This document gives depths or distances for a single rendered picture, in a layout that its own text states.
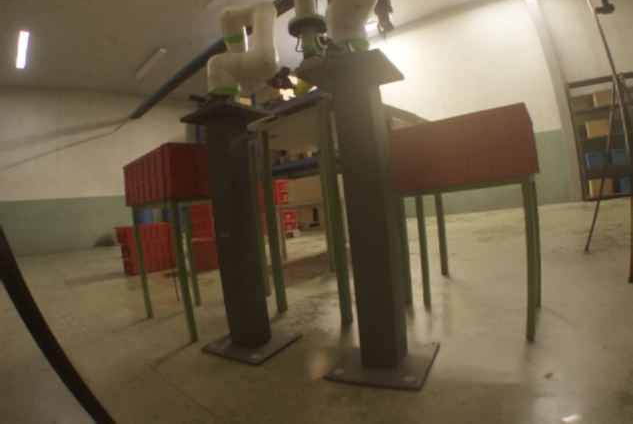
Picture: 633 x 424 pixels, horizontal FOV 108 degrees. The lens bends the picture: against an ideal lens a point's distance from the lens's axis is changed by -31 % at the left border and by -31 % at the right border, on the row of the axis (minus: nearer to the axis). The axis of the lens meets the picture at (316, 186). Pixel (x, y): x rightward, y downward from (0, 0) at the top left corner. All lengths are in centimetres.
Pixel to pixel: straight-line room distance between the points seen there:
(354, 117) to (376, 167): 16
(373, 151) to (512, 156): 44
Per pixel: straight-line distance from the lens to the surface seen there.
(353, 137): 96
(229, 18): 168
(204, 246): 330
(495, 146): 110
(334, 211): 139
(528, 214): 111
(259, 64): 132
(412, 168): 118
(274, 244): 168
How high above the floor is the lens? 53
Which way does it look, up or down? 3 degrees up
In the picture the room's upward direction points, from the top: 6 degrees counter-clockwise
